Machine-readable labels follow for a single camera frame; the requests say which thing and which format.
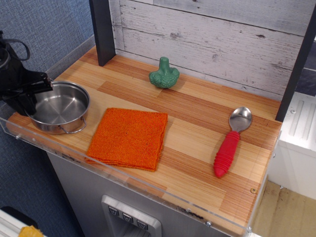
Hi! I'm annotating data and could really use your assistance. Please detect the orange folded cloth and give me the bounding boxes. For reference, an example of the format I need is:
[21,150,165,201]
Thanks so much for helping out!
[86,108,168,171]

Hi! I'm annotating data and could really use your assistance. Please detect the dark vertical post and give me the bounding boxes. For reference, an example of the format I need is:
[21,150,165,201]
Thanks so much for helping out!
[89,0,116,66]
[275,5,316,122]

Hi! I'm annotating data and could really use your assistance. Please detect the dark left vertical post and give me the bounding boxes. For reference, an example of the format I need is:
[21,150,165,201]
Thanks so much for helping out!
[89,0,116,66]

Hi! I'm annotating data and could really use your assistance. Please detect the silver dispenser panel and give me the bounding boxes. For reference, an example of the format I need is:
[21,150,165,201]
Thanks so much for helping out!
[101,195,162,237]

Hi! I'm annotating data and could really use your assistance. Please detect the clear acrylic table guard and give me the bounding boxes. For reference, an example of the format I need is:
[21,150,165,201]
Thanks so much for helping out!
[7,49,281,237]

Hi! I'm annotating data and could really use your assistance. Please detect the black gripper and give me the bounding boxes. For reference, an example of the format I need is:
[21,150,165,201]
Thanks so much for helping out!
[0,31,53,116]

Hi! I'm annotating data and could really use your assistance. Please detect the red handled metal spoon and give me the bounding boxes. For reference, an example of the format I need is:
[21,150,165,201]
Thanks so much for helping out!
[213,107,252,178]

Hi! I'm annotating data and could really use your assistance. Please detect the white cabinet at right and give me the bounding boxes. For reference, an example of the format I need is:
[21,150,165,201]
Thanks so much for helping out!
[268,92,316,199]

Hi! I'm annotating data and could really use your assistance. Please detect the yellow black object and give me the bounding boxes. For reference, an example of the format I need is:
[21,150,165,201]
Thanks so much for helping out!
[0,206,45,237]

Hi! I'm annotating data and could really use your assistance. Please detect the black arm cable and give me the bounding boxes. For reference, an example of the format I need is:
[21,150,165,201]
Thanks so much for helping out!
[4,38,31,61]

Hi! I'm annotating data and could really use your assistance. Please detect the metal pot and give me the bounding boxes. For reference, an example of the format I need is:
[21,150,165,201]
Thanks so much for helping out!
[27,81,90,134]

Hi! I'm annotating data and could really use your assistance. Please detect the dark right vertical post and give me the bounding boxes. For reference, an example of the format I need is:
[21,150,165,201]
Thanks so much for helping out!
[275,5,316,122]

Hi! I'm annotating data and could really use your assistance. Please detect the green toy broccoli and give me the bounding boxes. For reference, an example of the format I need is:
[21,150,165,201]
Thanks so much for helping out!
[149,57,180,89]

